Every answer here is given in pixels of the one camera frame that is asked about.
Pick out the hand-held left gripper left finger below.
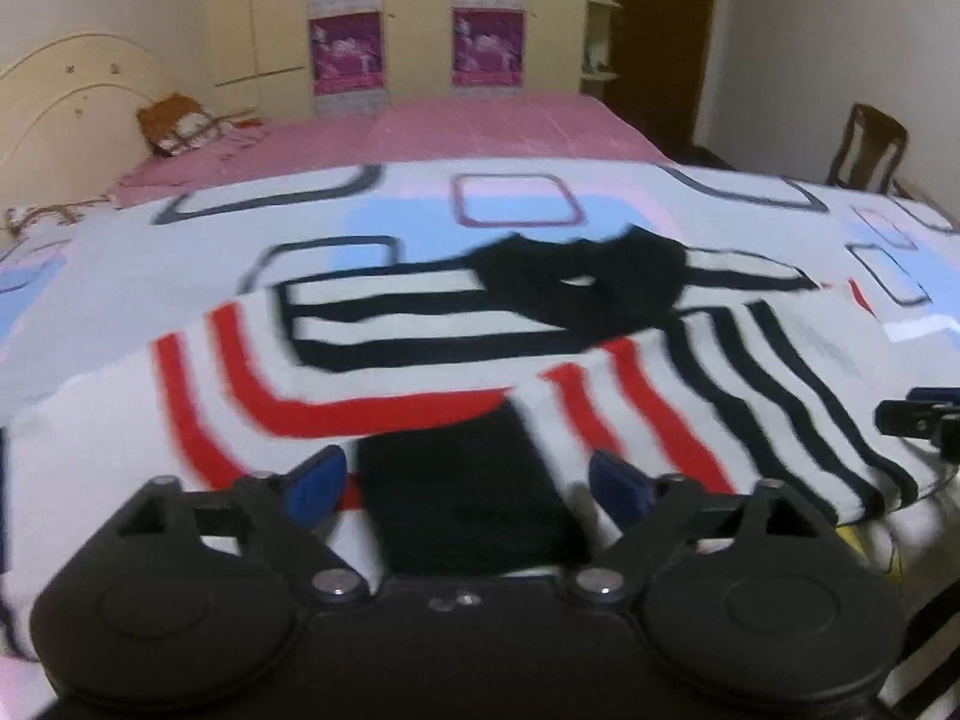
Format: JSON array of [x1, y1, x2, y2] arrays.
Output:
[[112, 445, 370, 607]]

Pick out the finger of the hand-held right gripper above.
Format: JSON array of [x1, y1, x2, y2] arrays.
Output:
[[875, 386, 960, 460]]

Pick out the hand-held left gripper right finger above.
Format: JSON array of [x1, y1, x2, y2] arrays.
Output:
[[571, 450, 835, 607]]

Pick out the striped knit sweater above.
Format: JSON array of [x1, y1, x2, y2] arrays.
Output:
[[152, 229, 940, 578]]

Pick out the brown wooden chair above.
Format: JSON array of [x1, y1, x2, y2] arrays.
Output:
[[827, 102, 910, 194]]

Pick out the printed blanket with squares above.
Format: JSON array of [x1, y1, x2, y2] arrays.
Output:
[[0, 160, 960, 720]]

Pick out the pink bed sheet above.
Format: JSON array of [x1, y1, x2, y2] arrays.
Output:
[[112, 90, 670, 209]]

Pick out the orange and white pillow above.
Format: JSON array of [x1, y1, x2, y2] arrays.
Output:
[[136, 92, 226, 158]]

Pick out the brown wooden door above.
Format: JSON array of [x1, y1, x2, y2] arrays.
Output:
[[606, 0, 722, 155]]

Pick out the cream wooden headboard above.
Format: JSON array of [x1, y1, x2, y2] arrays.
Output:
[[0, 32, 182, 212]]

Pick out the cream wardrobe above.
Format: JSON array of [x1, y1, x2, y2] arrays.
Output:
[[199, 0, 595, 121]]

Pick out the cream corner shelf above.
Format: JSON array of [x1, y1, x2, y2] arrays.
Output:
[[580, 0, 625, 96]]

